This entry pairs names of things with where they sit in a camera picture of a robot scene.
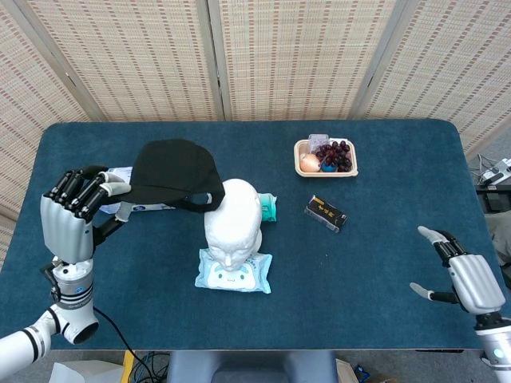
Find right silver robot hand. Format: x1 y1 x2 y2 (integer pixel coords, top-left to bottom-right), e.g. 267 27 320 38
410 225 506 314

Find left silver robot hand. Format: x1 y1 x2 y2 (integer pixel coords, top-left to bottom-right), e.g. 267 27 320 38
39 165 133 265

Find black baseball cap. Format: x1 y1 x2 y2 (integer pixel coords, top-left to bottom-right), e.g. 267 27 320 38
119 138 227 215

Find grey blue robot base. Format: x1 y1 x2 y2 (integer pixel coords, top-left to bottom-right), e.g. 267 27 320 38
166 350 338 383

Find white foam mannequin head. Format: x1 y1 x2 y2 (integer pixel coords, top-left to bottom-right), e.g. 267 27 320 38
203 178 264 273

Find grey fabric bundle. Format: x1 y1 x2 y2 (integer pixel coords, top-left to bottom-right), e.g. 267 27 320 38
485 203 511 267

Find large blue white tissue pack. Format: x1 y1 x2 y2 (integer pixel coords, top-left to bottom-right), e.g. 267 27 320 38
99 165 179 215

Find white power strip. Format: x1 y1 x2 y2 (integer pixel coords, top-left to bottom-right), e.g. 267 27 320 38
478 158 511 185

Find bamboo folding screen panel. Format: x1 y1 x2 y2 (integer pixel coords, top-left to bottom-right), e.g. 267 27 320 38
353 0 511 155
207 0 396 122
15 0 224 123
0 0 93 256

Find cardboard box on floor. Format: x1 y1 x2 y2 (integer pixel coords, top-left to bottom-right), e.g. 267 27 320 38
335 358 360 383

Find black box with gold print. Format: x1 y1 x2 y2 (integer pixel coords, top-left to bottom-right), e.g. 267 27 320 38
303 195 348 234

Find purple grape bunch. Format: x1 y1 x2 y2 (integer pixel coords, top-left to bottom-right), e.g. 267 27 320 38
315 140 353 172

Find light blue cartoon wipes pack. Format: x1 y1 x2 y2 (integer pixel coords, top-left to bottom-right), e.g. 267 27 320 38
194 247 274 295

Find small green wipes pack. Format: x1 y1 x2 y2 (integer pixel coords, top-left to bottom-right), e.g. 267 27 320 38
257 191 279 223

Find pale orange onion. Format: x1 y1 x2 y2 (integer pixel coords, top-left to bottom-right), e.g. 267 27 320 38
299 153 323 173

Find clear plastic small container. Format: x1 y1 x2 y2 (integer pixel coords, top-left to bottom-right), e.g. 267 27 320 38
307 133 331 152

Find beige food tray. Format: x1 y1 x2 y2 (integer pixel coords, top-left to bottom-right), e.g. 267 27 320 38
293 138 359 178

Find black equipment frame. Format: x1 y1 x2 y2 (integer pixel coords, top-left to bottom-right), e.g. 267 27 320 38
475 185 511 215

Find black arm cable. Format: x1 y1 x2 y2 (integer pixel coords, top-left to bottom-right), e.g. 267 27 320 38
92 306 171 383

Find tangled floor cables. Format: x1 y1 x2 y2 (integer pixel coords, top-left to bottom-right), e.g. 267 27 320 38
131 350 171 383

